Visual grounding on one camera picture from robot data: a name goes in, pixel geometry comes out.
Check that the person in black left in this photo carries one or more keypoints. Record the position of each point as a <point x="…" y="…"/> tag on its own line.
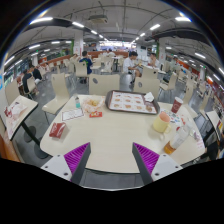
<point x="29" y="85"/>

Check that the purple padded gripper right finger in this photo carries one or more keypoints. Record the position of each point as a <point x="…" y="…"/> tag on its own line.
<point x="153" y="166"/>

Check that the beige chair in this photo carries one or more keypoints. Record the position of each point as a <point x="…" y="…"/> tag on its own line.
<point x="145" y="85"/>
<point x="61" y="95"/>
<point x="102" y="84"/>

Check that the paper tray liner flyer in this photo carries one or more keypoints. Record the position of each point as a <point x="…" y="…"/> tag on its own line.
<point x="180" y="121"/>

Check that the left side table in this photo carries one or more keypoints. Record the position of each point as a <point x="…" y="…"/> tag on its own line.
<point x="16" y="115"/>

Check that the crumpled white napkin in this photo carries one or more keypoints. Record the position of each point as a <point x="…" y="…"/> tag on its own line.
<point x="149" y="97"/>

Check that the clear plastic food bag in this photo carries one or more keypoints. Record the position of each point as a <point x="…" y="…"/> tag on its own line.
<point x="92" y="103"/>

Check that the red paper cup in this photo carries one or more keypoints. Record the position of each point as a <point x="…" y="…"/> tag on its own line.
<point x="177" y="104"/>

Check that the beige chair right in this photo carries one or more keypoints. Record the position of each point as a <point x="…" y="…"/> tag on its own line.
<point x="145" y="85"/>

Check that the small plastic bottle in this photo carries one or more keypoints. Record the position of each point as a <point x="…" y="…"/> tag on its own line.
<point x="77" y="101"/>

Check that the small red sauce packet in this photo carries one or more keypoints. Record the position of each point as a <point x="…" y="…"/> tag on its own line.
<point x="95" y="114"/>

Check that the yellow mug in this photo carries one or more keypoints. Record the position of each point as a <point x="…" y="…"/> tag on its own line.
<point x="162" y="123"/>

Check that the person in blue shirt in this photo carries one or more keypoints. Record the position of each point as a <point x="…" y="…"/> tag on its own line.
<point x="88" y="62"/>

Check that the beige chair left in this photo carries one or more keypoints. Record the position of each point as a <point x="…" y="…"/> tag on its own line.
<point x="61" y="95"/>

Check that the person far right white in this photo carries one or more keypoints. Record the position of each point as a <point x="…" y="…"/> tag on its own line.
<point x="153" y="61"/>

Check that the red carton box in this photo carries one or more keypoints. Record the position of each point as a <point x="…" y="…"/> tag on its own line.
<point x="57" y="130"/>

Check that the brown food tray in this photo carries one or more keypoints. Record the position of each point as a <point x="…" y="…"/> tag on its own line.
<point x="131" y="102"/>

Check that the person in white shirt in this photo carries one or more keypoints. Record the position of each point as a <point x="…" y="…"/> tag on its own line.
<point x="130" y="68"/>

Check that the beige chair back centre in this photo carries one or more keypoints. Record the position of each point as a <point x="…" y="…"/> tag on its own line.
<point x="102" y="84"/>

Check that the white paper card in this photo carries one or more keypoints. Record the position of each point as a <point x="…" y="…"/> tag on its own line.
<point x="72" y="114"/>

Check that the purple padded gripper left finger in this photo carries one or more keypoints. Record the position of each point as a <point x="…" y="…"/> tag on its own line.
<point x="70" y="166"/>

